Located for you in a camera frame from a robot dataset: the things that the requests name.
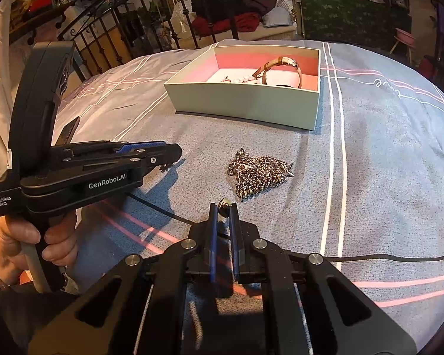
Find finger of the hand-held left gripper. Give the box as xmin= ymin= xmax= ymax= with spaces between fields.
xmin=59 ymin=140 xmax=168 ymax=159
xmin=81 ymin=143 xmax=183 ymax=183

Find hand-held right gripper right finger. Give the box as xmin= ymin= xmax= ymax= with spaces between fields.
xmin=227 ymin=201 xmax=419 ymax=355

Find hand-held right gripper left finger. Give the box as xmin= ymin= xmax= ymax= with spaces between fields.
xmin=28 ymin=203 xmax=221 ymax=355

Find small gold jewelry piece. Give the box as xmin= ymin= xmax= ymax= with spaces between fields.
xmin=216 ymin=198 xmax=233 ymax=219

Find silver chain necklace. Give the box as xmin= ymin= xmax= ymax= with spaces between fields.
xmin=227 ymin=149 xmax=295 ymax=202

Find pale green cardboard box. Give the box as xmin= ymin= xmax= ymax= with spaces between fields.
xmin=164 ymin=44 xmax=322 ymax=131

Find white pearl bracelet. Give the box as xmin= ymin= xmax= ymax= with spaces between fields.
xmin=220 ymin=74 xmax=263 ymax=84

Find brown strap wristwatch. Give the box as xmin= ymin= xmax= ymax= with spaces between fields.
xmin=252 ymin=55 xmax=305 ymax=90

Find person's left hand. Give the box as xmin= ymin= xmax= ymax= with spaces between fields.
xmin=0 ymin=211 xmax=79 ymax=288

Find red clothes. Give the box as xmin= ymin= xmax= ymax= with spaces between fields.
xmin=190 ymin=12 xmax=262 ymax=38

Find cream wicker sofa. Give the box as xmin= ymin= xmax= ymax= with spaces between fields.
xmin=170 ymin=0 xmax=297 ymax=42

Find light grey cloth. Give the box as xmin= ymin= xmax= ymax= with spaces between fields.
xmin=261 ymin=7 xmax=294 ymax=29

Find green patterned cabinet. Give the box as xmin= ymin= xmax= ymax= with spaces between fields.
xmin=292 ymin=0 xmax=412 ymax=46

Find red bin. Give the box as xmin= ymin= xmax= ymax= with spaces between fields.
xmin=416 ymin=55 xmax=436 ymax=79

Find pink stool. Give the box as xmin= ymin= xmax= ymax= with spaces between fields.
xmin=388 ymin=28 xmax=417 ymax=64

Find cluttered wall shelf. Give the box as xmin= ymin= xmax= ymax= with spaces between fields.
xmin=7 ymin=0 xmax=134 ymax=46

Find black cable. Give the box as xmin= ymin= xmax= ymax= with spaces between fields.
xmin=128 ymin=190 xmax=444 ymax=264

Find black metal bed frame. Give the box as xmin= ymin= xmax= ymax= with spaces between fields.
xmin=57 ymin=0 xmax=242 ymax=82

